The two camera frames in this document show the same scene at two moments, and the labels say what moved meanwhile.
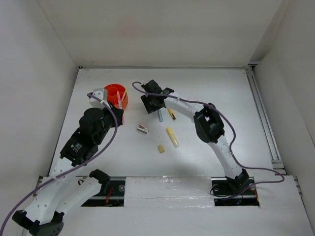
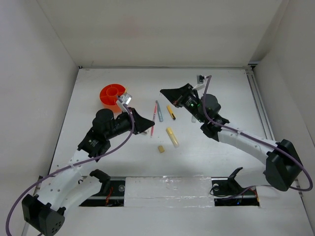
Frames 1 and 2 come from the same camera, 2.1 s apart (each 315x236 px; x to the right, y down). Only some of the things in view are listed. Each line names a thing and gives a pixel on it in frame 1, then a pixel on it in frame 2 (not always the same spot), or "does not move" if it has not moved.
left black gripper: (119, 112) -> (142, 124)
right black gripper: (145, 98) -> (177, 96)
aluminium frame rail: (277, 165) does not move
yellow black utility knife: (171, 113) does not move
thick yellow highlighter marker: (173, 136) does not move
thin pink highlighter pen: (120, 104) -> (154, 117)
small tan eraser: (161, 149) does not move
